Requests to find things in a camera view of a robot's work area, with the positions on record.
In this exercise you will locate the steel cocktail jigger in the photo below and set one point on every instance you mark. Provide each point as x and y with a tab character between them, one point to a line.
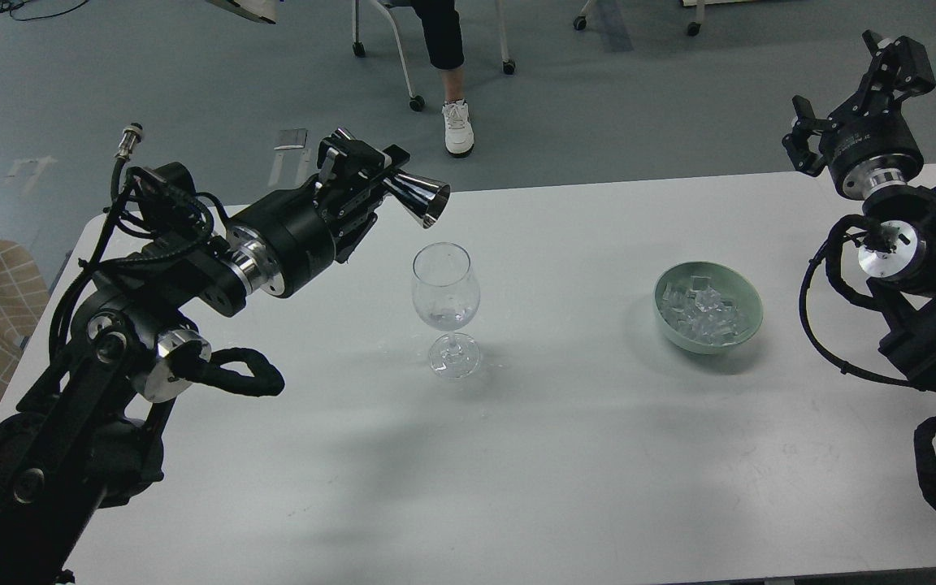
424	198

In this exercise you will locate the white rolling chair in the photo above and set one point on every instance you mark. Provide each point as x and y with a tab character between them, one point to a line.
385	9

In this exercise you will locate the green bowl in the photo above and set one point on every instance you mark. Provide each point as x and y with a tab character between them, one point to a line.
729	281

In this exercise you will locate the seated person in black trousers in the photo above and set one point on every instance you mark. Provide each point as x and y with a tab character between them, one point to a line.
442	32

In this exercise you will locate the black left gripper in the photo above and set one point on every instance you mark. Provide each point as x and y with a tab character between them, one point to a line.
282	242

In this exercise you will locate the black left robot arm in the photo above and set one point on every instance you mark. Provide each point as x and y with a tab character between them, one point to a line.
88	434

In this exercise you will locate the clear wine glass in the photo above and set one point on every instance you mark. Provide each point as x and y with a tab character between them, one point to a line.
446	295

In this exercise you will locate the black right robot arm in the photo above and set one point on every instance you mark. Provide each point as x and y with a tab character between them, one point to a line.
883	259

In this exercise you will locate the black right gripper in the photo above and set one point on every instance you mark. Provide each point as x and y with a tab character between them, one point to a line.
872	145

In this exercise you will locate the pile of ice cubes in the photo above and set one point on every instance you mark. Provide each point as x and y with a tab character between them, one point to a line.
699	311

